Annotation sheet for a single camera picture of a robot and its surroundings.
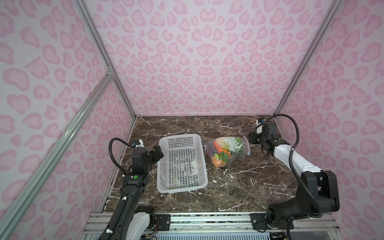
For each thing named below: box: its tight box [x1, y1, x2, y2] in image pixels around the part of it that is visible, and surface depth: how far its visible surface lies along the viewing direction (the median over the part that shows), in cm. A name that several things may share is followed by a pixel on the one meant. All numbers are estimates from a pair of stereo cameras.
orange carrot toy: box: [213, 141, 231, 159], surface depth 91 cm
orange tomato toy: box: [212, 152, 229, 168], surface depth 86 cm
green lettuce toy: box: [215, 136, 244, 153], surface depth 92 cm
